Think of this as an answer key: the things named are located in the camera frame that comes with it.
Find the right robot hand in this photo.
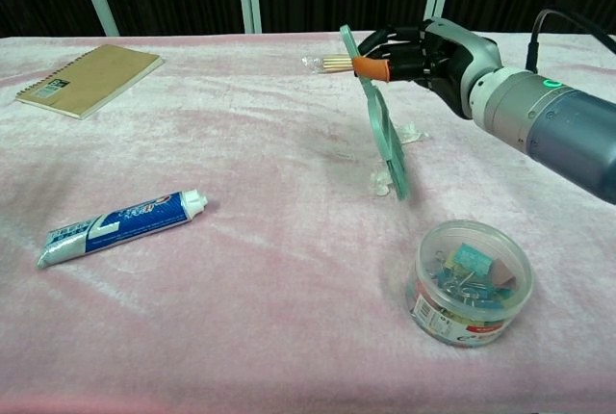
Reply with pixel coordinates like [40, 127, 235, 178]
[352, 17, 502, 119]

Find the white paper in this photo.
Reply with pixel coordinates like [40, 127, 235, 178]
[394, 120, 429, 144]
[369, 168, 394, 197]

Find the teal plastic dustpan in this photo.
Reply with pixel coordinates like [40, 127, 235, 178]
[339, 23, 413, 201]

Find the bundle of wooden sticks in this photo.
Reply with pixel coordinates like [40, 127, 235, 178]
[301, 53, 355, 74]

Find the teal binder clip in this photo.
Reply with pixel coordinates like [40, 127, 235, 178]
[451, 243, 495, 275]

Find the pink binder clip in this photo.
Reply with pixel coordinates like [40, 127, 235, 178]
[488, 259, 519, 290]

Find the clear plastic clip jar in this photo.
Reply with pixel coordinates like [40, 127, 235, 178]
[405, 220, 536, 349]

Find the pink velvet tablecloth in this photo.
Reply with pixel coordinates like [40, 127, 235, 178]
[0, 31, 616, 414]

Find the brown spiral notebook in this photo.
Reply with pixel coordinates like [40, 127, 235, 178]
[15, 44, 165, 120]

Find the blue white toothpaste tube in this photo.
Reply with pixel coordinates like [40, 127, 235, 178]
[37, 188, 210, 270]

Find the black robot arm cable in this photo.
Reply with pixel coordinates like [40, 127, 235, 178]
[526, 8, 616, 73]

